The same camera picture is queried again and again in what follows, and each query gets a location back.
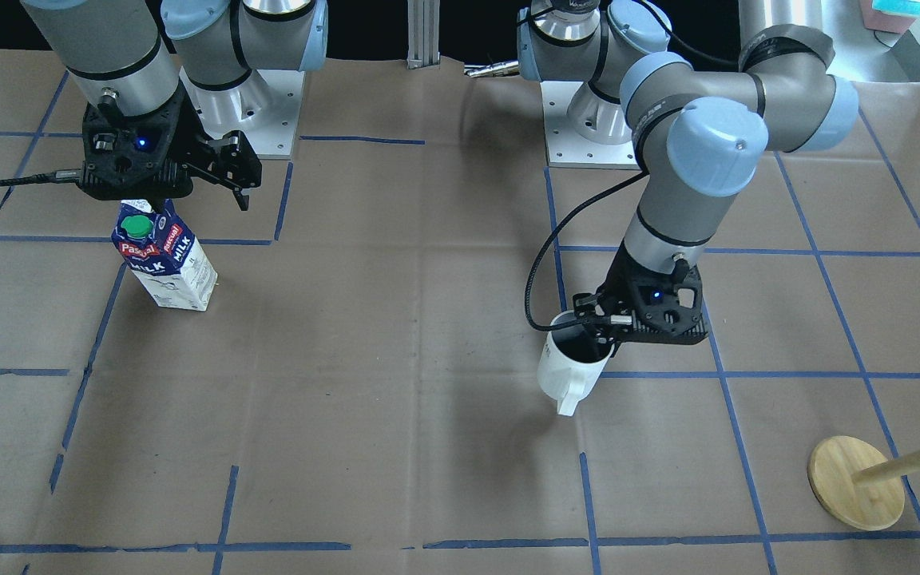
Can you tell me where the blue white milk carton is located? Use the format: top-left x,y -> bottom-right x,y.
112,199 -> 218,311

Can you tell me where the aluminium frame post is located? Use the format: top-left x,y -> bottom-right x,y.
406,0 -> 441,69

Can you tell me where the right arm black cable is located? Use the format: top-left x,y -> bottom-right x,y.
0,169 -> 81,190

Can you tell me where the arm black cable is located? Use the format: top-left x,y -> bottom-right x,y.
0,169 -> 81,190
525,169 -> 652,333

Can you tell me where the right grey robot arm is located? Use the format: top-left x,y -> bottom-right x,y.
22,1 -> 329,211

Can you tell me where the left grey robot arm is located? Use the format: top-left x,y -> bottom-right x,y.
516,1 -> 859,355

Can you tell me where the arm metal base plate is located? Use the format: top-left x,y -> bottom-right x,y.
180,68 -> 306,160
541,81 -> 639,170

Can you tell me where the white ceramic mug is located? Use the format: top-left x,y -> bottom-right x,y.
537,324 -> 614,416

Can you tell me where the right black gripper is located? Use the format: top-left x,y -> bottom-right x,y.
77,86 -> 262,212

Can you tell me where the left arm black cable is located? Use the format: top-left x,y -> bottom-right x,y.
525,169 -> 652,333

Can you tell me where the wooden mug tree stand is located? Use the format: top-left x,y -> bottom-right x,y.
807,434 -> 920,531

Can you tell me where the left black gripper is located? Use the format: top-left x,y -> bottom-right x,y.
562,245 -> 708,345

